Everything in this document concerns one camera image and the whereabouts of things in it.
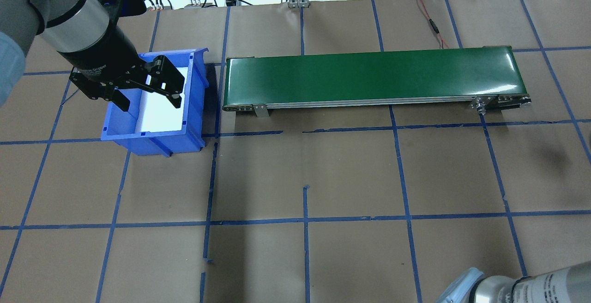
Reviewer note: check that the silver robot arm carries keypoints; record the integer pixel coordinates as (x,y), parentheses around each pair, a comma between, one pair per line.
(531,289)
(69,12)

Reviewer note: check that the white foam pad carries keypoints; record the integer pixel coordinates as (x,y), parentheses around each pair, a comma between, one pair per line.
(159,113)

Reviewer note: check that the blue plastic storage bin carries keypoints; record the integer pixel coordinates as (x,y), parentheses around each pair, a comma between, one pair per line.
(157,143)

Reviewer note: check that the green conveyor belt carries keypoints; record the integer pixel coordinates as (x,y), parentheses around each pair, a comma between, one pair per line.
(369,74)

